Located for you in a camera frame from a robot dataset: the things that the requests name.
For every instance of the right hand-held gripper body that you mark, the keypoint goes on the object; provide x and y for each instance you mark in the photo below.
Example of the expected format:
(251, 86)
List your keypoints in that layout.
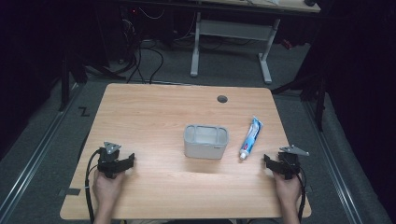
(290, 163)

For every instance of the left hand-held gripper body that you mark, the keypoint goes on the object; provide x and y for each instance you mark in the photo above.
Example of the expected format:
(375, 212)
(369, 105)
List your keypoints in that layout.
(107, 161)

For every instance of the person's right hand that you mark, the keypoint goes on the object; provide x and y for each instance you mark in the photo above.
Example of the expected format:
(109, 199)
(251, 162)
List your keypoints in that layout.
(288, 189)

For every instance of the person's left hand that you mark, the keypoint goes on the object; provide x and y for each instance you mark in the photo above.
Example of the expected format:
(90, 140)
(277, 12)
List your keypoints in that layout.
(107, 188)

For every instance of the blue white toothpaste tube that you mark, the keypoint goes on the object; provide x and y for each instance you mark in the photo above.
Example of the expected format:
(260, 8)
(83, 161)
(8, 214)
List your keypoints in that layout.
(250, 140)

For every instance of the black tape strip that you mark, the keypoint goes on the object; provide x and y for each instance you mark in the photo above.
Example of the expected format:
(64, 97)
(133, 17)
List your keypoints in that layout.
(72, 192)

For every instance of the grey plastic storage box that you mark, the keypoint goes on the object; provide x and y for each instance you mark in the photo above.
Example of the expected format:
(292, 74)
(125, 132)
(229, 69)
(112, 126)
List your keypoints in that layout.
(205, 149)

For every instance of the black metal stand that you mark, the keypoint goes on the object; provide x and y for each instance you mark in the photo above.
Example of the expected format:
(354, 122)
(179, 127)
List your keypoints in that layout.
(67, 81)
(314, 90)

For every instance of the desk with white metal legs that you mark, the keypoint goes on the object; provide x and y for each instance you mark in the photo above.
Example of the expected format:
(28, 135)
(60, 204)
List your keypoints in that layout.
(233, 29)

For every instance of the metal floor rail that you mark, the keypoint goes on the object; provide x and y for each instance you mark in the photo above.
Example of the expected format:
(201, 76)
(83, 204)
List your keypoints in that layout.
(334, 168)
(34, 149)

